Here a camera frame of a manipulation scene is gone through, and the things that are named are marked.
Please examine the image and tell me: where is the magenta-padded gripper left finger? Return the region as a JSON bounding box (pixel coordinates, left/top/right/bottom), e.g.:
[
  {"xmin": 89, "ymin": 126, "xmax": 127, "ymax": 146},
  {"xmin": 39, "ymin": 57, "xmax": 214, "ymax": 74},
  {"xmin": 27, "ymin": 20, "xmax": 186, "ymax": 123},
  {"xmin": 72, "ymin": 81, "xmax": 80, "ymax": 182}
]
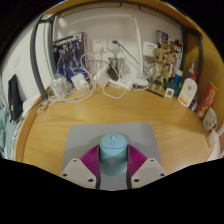
[{"xmin": 60, "ymin": 144, "xmax": 102, "ymax": 190}]

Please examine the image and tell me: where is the golden robot figure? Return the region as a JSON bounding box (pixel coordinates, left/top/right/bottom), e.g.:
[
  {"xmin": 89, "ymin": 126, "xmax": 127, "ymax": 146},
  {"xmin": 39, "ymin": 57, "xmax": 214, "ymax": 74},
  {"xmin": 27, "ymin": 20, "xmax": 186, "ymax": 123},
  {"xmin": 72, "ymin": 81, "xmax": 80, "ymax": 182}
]
[{"xmin": 148, "ymin": 47, "xmax": 174, "ymax": 94}]

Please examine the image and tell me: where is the blue plaid bedding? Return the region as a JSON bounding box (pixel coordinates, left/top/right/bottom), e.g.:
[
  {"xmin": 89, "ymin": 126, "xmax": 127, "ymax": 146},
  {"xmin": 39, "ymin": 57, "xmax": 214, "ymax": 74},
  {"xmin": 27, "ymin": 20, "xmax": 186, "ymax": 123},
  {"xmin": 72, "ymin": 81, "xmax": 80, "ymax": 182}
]
[{"xmin": 0, "ymin": 106, "xmax": 24, "ymax": 158}]

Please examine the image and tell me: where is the grey mouse pad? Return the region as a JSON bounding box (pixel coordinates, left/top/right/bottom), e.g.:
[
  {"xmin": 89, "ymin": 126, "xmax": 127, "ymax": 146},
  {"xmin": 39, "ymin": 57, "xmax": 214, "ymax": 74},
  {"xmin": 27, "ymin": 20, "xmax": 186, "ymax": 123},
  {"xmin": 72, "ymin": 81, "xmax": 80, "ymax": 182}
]
[{"xmin": 61, "ymin": 122, "xmax": 163, "ymax": 191}]

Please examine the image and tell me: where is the teal bottle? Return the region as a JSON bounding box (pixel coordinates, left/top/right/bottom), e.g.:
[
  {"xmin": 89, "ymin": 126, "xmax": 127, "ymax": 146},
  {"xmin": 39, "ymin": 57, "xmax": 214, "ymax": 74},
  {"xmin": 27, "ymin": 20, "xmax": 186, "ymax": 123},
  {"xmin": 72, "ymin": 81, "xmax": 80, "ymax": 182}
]
[{"xmin": 173, "ymin": 69, "xmax": 184, "ymax": 86}]

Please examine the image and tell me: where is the blue robot model kit box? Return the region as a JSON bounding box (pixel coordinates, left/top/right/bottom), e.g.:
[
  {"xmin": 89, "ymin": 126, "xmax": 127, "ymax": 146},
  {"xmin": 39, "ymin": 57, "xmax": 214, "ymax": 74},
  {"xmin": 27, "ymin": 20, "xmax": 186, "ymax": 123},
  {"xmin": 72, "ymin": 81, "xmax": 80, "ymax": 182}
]
[{"xmin": 52, "ymin": 31, "xmax": 88, "ymax": 83}]

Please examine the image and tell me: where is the red snack box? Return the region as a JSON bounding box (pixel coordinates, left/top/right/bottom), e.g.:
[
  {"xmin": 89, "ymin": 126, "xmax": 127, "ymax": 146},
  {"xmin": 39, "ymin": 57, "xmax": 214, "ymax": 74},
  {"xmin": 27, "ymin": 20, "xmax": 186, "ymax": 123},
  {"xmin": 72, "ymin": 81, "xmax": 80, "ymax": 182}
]
[{"xmin": 195, "ymin": 81, "xmax": 218, "ymax": 119}]

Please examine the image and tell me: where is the light blue computer mouse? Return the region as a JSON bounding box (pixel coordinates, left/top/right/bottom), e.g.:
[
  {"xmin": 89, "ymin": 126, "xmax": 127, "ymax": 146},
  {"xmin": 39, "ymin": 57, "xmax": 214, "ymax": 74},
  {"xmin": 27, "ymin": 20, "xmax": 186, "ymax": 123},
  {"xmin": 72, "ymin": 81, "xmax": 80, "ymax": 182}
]
[{"xmin": 98, "ymin": 133, "xmax": 129, "ymax": 177}]

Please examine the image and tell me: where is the white pump lotion bottle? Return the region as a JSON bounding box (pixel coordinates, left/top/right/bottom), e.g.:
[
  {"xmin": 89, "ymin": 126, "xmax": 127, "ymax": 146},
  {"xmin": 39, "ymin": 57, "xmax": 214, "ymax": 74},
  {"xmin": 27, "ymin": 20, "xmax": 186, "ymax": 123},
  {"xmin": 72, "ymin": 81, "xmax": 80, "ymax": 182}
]
[{"xmin": 177, "ymin": 69, "xmax": 198, "ymax": 108}]

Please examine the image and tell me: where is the metal cup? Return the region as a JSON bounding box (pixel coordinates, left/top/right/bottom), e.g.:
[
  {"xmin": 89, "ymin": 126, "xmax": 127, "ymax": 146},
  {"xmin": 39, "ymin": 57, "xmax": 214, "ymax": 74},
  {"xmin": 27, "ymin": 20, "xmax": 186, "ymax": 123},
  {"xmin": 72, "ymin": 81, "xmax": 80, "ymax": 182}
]
[{"xmin": 108, "ymin": 57, "xmax": 125, "ymax": 70}]

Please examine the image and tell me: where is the black cable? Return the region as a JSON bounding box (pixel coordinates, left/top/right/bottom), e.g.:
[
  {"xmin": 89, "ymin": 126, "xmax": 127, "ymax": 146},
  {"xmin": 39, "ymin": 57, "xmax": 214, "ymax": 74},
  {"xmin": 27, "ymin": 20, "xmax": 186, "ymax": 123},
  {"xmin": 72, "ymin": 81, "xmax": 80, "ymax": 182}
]
[{"xmin": 113, "ymin": 40, "xmax": 140, "ymax": 64}]

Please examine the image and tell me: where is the black backpack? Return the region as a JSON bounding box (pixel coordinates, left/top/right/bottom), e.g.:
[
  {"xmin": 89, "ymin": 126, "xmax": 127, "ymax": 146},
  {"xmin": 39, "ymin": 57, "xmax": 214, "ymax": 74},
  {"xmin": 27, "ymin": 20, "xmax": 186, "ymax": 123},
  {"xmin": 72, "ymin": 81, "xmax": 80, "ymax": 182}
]
[{"xmin": 8, "ymin": 73, "xmax": 24, "ymax": 122}]

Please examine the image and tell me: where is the white electric toothbrush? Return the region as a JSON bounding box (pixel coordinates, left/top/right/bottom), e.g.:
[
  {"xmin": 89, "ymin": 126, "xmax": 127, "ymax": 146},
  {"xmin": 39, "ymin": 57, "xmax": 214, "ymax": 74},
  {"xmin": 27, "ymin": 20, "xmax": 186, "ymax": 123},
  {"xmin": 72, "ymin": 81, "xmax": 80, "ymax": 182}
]
[{"xmin": 189, "ymin": 59, "xmax": 197, "ymax": 73}]

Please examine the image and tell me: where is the white charger block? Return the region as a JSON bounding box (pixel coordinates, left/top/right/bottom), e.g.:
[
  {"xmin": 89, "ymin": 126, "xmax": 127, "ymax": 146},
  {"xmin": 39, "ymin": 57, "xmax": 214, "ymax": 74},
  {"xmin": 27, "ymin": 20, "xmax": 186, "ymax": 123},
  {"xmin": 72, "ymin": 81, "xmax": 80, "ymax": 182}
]
[{"xmin": 70, "ymin": 73, "xmax": 90, "ymax": 91}]

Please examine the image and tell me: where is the black power adapter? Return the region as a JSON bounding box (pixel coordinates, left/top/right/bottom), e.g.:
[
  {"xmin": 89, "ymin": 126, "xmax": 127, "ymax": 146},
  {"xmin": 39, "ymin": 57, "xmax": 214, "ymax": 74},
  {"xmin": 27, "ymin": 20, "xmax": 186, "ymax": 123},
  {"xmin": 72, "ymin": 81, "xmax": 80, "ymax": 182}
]
[{"xmin": 108, "ymin": 68, "xmax": 120, "ymax": 81}]

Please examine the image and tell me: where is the small white desk clock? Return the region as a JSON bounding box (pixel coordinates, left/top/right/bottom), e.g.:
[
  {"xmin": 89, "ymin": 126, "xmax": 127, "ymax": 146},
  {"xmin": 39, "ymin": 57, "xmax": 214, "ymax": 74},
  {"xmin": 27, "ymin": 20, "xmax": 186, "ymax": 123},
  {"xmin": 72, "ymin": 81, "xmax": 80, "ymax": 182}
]
[{"xmin": 163, "ymin": 87, "xmax": 175, "ymax": 99}]

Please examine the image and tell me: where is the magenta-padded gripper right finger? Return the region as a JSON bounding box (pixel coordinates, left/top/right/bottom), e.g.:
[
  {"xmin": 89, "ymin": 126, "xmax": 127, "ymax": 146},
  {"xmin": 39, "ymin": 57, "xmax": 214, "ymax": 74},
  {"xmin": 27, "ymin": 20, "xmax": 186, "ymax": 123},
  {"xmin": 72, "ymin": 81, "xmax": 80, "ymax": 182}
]
[{"xmin": 126, "ymin": 144, "xmax": 168, "ymax": 190}]

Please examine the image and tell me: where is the small clear plastic holder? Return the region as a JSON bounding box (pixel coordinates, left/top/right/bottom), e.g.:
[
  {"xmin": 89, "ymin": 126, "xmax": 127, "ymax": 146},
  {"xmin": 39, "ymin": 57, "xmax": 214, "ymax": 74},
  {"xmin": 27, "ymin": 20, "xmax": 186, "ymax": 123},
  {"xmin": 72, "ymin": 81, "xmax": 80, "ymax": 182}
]
[{"xmin": 36, "ymin": 100, "xmax": 49, "ymax": 114}]

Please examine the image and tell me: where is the white power strip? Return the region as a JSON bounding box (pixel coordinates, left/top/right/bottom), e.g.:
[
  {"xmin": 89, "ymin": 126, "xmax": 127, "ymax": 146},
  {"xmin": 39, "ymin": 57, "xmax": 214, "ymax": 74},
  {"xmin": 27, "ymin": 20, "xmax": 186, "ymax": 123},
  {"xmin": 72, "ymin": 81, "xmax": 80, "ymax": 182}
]
[{"xmin": 109, "ymin": 78, "xmax": 134, "ymax": 90}]

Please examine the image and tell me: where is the white wall socket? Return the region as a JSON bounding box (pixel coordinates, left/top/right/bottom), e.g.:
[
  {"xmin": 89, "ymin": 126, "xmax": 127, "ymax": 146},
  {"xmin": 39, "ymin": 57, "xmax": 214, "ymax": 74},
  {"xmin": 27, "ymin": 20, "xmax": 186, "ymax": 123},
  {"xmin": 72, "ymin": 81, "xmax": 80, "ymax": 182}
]
[
  {"xmin": 91, "ymin": 39, "xmax": 108, "ymax": 53},
  {"xmin": 107, "ymin": 39, "xmax": 124, "ymax": 53}
]

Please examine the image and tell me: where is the clear domed container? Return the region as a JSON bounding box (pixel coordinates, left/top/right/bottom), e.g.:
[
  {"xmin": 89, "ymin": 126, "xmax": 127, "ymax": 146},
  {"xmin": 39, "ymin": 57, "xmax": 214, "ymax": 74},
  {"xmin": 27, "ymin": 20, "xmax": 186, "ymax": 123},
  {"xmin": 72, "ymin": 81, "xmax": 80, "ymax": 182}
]
[{"xmin": 49, "ymin": 73, "xmax": 69, "ymax": 98}]

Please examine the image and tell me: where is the white mug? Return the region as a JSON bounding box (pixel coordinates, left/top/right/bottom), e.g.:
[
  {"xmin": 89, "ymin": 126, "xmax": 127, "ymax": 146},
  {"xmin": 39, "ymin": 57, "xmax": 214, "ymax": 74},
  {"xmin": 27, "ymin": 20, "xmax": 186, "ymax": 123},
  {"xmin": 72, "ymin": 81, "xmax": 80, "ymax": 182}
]
[{"xmin": 202, "ymin": 107, "xmax": 218, "ymax": 132}]

